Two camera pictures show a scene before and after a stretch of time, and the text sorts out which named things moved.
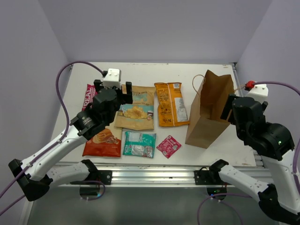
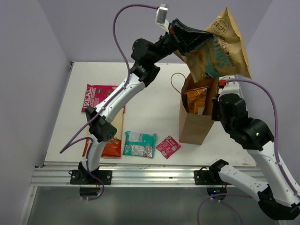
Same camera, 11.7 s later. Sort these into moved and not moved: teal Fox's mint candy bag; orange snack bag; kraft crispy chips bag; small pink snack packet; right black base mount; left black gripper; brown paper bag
Moved: brown paper bag; kraft crispy chips bag; left black gripper; orange snack bag
Not moved: teal Fox's mint candy bag; right black base mount; small pink snack packet
